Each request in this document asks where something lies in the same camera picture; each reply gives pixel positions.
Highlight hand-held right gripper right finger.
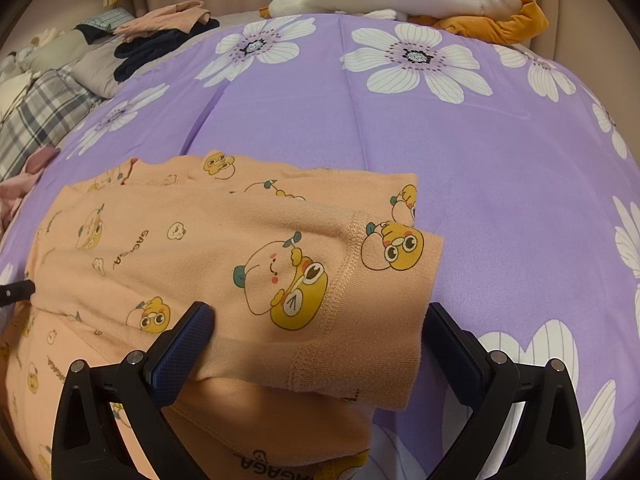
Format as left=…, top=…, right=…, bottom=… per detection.
left=422, top=301, right=587, bottom=480

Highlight orange cartoon print shirt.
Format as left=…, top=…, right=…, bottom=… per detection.
left=0, top=150, right=445, bottom=480

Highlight cream cloth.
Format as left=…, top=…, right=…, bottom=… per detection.
left=0, top=67, right=36, bottom=121

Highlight pink ribbed garment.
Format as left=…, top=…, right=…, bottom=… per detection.
left=0, top=144, right=62, bottom=226

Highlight folded pink clothes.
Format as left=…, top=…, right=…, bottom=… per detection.
left=114, top=1, right=211, bottom=43

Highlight grey plaid duvet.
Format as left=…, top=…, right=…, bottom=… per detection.
left=0, top=69, right=103, bottom=181

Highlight dark navy clothes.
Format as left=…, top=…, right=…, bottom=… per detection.
left=113, top=17, right=221, bottom=82

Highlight purple floral blanket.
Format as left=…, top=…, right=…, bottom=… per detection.
left=0, top=12, right=640, bottom=480

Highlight small white plush toy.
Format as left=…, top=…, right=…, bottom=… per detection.
left=10, top=27, right=66, bottom=61

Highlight striped folded cloth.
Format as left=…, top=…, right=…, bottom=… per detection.
left=75, top=7, right=133, bottom=43

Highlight olive grey pillow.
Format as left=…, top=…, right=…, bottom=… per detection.
left=22, top=27, right=86, bottom=68

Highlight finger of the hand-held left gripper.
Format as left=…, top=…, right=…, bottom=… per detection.
left=0, top=280, right=37, bottom=308

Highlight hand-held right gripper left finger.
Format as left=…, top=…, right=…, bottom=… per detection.
left=51, top=301, right=216, bottom=480

